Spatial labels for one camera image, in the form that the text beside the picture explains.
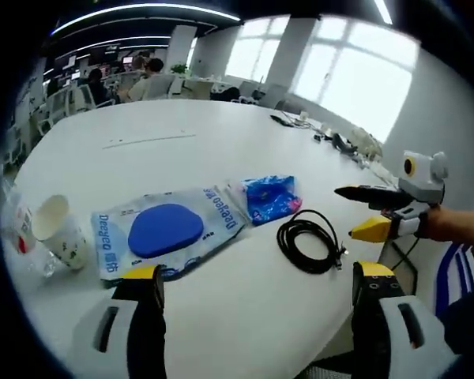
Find blue cloth package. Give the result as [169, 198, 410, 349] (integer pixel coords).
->
[90, 183, 249, 282]

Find blue plastic bag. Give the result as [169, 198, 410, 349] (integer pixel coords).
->
[225, 174, 303, 227]

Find person's dark trousers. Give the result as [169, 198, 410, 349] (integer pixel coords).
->
[436, 283, 474, 356]

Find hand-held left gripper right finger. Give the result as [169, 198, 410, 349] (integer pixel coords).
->
[351, 260, 461, 379]

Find white table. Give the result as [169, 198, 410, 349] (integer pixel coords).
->
[3, 98, 404, 379]

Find grey mesh office chair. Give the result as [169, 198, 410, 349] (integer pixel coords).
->
[310, 353, 356, 379]

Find beige crumpled bag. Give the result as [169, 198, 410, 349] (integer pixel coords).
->
[351, 126, 382, 158]

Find black cable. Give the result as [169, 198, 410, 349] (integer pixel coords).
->
[276, 208, 348, 275]

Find black flat device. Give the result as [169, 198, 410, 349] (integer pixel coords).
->
[269, 113, 296, 128]

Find long ceiling light strip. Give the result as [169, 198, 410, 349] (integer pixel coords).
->
[55, 3, 243, 33]

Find white paper cup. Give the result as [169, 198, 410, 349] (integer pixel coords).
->
[31, 194, 89, 272]

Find large bright window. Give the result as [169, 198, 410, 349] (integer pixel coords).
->
[295, 23, 419, 144]

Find clear plastic water bottle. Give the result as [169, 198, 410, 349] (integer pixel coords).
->
[0, 185, 60, 280]

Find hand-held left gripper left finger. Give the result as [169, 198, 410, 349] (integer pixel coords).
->
[73, 263, 167, 379]

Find black gadget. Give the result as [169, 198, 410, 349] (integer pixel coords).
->
[331, 133, 359, 153]

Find white office chair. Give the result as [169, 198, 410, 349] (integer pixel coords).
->
[47, 91, 73, 119]

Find person's right hand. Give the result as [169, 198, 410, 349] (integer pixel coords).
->
[416, 205, 471, 242]

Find small bright window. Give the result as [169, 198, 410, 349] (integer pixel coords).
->
[224, 17, 292, 91]

